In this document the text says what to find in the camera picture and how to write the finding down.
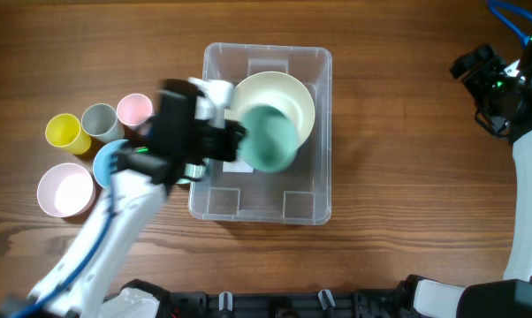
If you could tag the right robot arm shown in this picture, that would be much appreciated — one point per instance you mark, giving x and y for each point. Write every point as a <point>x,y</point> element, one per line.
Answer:
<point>511,296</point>

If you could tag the clear plastic storage container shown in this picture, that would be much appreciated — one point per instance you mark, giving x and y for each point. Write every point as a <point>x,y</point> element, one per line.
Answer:
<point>299,194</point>

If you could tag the light blue small bowl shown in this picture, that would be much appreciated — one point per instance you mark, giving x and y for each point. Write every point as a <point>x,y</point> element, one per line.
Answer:
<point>101,164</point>

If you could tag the pink small bowl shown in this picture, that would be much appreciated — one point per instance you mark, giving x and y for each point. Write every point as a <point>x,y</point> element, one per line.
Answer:
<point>66,190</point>

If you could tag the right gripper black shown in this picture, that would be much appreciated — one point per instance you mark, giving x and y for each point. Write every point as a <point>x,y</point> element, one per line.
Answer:
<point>488,67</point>

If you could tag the grey cup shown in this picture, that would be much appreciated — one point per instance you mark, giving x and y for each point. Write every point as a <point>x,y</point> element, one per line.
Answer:
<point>101,122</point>

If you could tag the pink cup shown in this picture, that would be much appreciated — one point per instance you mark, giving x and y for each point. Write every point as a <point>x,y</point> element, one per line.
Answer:
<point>134,110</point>

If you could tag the beige bowl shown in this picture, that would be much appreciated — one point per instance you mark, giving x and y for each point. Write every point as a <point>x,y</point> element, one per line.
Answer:
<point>280,91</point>

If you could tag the white label in container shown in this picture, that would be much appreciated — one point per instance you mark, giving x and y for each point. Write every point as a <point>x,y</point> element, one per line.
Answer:
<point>237,167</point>

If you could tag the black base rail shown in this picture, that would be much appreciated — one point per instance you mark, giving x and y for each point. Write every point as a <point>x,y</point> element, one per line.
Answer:
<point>136,303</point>

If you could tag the mint green small bowl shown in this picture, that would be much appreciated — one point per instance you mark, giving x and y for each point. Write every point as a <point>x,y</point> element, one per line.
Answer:
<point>194,171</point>

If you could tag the yellow cup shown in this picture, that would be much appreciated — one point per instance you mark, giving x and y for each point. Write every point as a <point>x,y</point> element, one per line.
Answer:
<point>64,131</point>

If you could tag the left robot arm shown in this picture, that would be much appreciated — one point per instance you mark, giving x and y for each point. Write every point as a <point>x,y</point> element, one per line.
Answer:
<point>189,128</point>

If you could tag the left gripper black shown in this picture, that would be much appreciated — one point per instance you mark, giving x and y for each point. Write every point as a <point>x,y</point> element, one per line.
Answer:
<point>230,134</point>

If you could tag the teal green small bowl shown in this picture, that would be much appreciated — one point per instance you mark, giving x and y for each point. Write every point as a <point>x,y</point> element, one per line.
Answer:
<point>271,141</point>

